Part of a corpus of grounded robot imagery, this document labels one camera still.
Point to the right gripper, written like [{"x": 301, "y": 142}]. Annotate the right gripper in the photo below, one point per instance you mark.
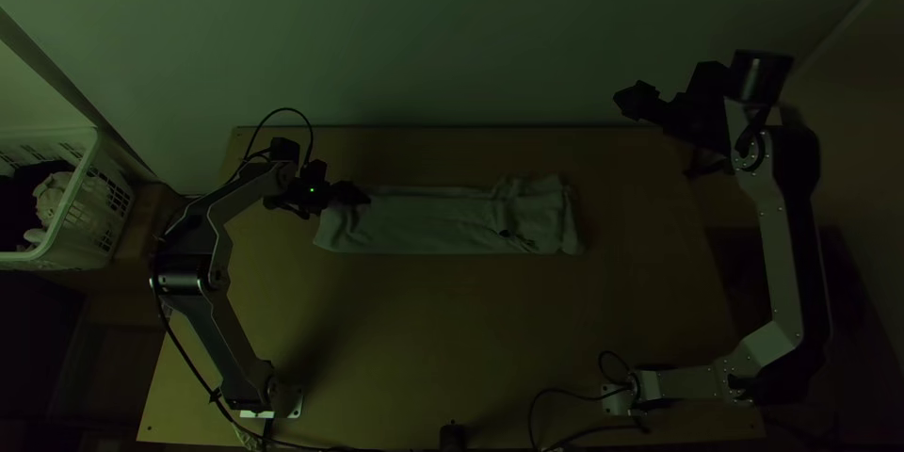
[{"x": 641, "y": 103}]

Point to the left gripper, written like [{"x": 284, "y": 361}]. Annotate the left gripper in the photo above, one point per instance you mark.
[{"x": 346, "y": 195}]

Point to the grey t-shirt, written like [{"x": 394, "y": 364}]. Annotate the grey t-shirt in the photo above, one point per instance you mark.
[{"x": 452, "y": 220}]

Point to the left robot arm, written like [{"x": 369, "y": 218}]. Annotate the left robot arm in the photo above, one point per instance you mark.
[{"x": 205, "y": 240}]

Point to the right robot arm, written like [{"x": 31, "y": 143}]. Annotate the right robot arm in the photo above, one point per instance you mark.
[{"x": 780, "y": 254}]

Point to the white laundry basket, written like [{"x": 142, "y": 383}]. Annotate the white laundry basket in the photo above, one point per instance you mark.
[{"x": 85, "y": 226}]

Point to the heap of clothes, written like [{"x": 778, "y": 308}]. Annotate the heap of clothes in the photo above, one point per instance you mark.
[{"x": 53, "y": 201}]

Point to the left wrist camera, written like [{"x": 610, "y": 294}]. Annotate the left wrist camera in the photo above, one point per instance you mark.
[{"x": 315, "y": 171}]

